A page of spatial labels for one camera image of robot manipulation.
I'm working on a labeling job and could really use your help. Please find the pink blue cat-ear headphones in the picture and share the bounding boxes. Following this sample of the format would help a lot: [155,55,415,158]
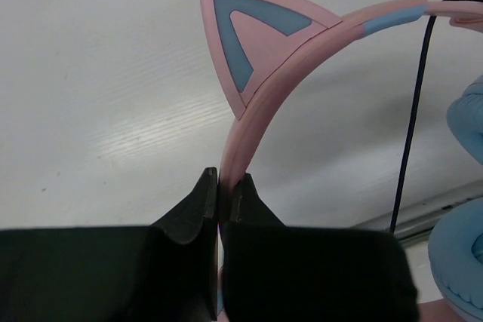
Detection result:
[200,0,482,321]

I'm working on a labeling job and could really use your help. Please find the black headphone cable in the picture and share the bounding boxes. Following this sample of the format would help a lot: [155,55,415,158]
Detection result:
[388,0,483,236]

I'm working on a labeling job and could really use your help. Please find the aluminium front rail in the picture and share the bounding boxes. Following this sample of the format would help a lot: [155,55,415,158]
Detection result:
[352,179,482,246]

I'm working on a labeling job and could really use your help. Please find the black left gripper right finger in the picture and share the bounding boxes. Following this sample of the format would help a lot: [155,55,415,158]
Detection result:
[221,175,420,321]

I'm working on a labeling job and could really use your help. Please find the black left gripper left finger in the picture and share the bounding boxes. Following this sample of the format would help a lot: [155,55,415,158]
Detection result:
[1,167,217,321]

